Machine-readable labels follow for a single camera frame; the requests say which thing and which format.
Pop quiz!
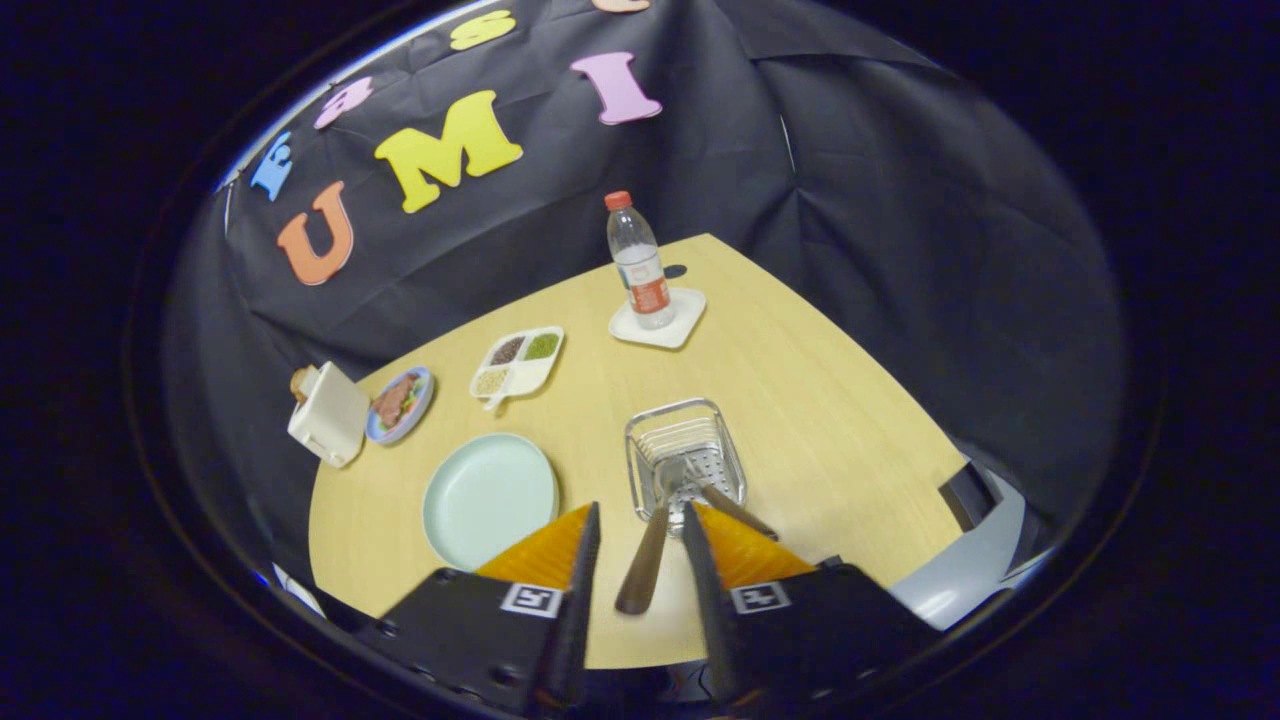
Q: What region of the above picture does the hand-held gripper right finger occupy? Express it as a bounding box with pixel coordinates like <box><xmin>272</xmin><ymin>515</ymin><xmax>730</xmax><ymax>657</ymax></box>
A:
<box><xmin>681</xmin><ymin>501</ymin><xmax>943</xmax><ymax>713</ymax></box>

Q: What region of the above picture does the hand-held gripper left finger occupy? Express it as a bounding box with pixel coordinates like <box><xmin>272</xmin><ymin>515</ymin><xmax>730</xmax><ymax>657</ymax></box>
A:
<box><xmin>355</xmin><ymin>501</ymin><xmax>602</xmax><ymax>716</ymax></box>

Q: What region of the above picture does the wooden handle metal spoon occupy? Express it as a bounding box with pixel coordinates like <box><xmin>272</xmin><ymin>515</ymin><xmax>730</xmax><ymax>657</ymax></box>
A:
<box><xmin>614</xmin><ymin>457</ymin><xmax>691</xmax><ymax>616</ymax></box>

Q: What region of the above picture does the wooden handle metal fork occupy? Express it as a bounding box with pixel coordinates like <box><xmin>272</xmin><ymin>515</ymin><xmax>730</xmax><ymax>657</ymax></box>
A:
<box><xmin>680</xmin><ymin>470</ymin><xmax>779</xmax><ymax>542</ymax></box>

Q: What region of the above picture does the light green plate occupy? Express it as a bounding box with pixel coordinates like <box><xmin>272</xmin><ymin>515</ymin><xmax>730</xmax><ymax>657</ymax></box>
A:
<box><xmin>422</xmin><ymin>432</ymin><xmax>560</xmax><ymax>572</ymax></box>

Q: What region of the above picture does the white divided grain dish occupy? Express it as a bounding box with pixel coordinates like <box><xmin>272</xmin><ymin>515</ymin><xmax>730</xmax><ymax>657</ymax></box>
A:
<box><xmin>469</xmin><ymin>326</ymin><xmax>565</xmax><ymax>413</ymax></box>

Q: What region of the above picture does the grey chair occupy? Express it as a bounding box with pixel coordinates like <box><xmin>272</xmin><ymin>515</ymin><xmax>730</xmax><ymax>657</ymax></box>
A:
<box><xmin>888</xmin><ymin>460</ymin><xmax>1056</xmax><ymax>633</ymax></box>

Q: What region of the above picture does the small blue plate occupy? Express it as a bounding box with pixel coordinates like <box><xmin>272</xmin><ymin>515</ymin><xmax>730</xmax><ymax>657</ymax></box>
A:
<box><xmin>365</xmin><ymin>366</ymin><xmax>435</xmax><ymax>445</ymax></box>

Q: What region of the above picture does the meat and salad food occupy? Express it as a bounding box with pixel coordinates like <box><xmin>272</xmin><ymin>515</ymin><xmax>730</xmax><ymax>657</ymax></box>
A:
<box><xmin>372</xmin><ymin>372</ymin><xmax>421</xmax><ymax>429</ymax></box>

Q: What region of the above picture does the white square coaster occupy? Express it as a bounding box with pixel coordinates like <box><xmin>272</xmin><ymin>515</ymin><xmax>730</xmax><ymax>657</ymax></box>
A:
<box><xmin>608</xmin><ymin>287</ymin><xmax>707</xmax><ymax>350</ymax></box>

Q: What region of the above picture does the cream white toaster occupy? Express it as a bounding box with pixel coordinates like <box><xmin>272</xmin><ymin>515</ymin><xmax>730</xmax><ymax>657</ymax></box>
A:
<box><xmin>287</xmin><ymin>362</ymin><xmax>369</xmax><ymax>469</ymax></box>

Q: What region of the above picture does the red cap water bottle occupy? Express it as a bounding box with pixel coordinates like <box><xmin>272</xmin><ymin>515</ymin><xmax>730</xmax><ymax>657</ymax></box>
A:
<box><xmin>604</xmin><ymin>190</ymin><xmax>676</xmax><ymax>331</ymax></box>

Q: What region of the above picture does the black backdrop cloth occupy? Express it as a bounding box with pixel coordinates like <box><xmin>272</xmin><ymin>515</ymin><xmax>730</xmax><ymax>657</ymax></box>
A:
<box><xmin>165</xmin><ymin>0</ymin><xmax>1126</xmax><ymax>601</ymax></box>

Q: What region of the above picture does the metal wire basket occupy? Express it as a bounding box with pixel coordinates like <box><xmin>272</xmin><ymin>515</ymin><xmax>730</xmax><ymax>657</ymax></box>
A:
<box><xmin>625</xmin><ymin>398</ymin><xmax>748</xmax><ymax>536</ymax></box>

